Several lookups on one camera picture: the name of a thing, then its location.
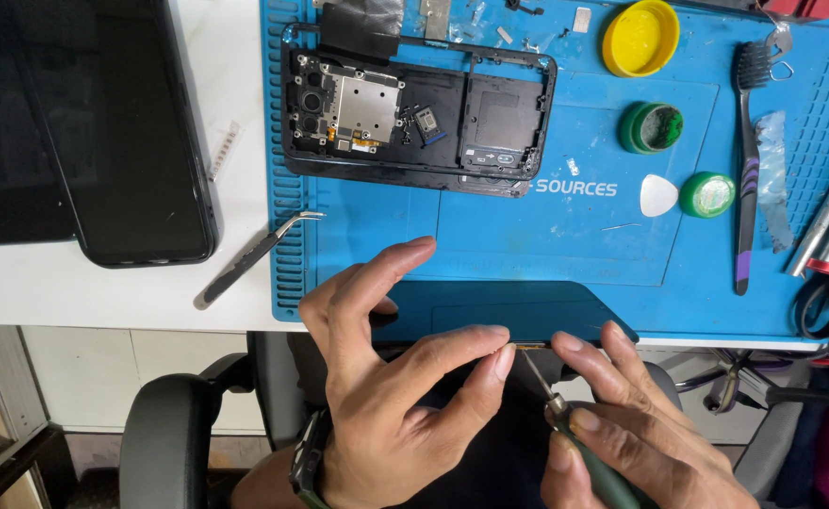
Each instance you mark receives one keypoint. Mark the clear strip of small parts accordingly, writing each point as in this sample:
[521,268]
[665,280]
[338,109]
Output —
[224,151]

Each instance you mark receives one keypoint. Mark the person's right hand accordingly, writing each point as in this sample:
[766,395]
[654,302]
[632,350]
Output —
[676,452]

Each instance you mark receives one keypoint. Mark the yellow plastic lid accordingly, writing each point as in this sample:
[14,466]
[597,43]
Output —
[639,39]

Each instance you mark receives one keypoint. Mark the silver metal shield plate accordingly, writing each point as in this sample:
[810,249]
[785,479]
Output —
[435,18]

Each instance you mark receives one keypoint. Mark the white triangular opening pick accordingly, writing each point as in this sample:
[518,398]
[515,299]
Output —
[658,198]

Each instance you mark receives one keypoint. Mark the dark wrist watch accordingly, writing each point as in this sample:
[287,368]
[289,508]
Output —
[310,459]

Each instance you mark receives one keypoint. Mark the person's left hand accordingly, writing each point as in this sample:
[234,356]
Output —
[379,424]

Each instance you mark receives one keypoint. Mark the clear plastic film strip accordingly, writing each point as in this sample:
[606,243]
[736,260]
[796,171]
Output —
[773,184]

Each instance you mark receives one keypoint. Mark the black flexible sheet piece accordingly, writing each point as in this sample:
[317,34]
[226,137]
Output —
[361,28]

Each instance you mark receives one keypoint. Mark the green round tin lid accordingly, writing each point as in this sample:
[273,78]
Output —
[708,195]

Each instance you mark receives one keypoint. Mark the small white rectangular part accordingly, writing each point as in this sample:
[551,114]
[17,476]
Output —
[582,20]

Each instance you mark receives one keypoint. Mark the small metal card tray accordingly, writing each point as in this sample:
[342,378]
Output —
[428,125]

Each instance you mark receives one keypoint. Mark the open green round tin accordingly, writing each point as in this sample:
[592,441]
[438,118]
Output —
[651,128]

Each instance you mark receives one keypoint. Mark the silver metal rod tool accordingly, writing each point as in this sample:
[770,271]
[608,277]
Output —
[828,215]

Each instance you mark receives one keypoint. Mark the metal office chair base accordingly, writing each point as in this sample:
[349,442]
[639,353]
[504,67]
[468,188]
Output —
[725,385]

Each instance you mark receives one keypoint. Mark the glossy black phone screen panel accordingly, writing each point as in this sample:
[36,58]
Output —
[513,311]

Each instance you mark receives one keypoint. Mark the grey chair armrest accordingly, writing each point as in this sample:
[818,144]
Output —
[768,452]

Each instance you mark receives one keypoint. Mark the red item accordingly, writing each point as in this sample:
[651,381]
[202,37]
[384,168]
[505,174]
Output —
[803,7]

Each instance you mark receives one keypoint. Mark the black curved tip tweezers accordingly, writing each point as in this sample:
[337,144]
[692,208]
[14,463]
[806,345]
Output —
[251,258]

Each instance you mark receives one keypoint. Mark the opened black phone frame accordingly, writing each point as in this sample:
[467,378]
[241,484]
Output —
[442,152]

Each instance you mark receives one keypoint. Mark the black smartphone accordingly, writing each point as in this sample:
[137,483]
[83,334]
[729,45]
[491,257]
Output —
[124,141]

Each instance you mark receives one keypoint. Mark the pile of tiny black screws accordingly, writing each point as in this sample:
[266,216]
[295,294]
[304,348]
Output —
[406,127]

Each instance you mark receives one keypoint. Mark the blue silicone repair mat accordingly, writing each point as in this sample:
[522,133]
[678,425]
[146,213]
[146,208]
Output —
[598,240]

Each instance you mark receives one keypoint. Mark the black purple toothbrush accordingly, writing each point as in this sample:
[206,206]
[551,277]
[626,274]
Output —
[748,198]

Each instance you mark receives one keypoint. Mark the black chair armrest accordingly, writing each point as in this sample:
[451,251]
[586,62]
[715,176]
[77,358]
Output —
[167,438]

